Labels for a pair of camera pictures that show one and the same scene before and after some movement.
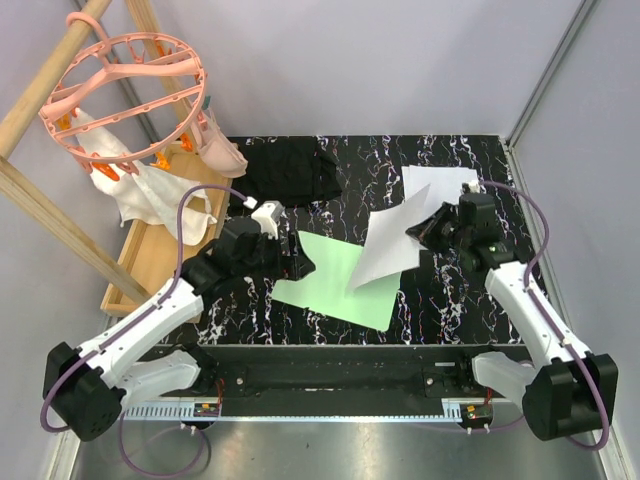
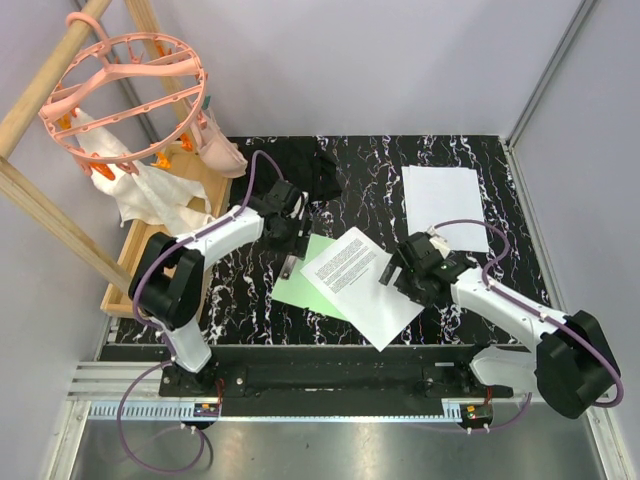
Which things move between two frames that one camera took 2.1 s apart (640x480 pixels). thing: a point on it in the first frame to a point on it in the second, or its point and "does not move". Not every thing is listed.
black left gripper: [292, 267] to [297, 243]
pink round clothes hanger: [117, 103] does not move
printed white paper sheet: [389, 248] to [348, 274]
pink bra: [218, 152] does not move
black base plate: [345, 373] does not move
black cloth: [291, 171] does not move
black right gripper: [426, 233] to [415, 294]
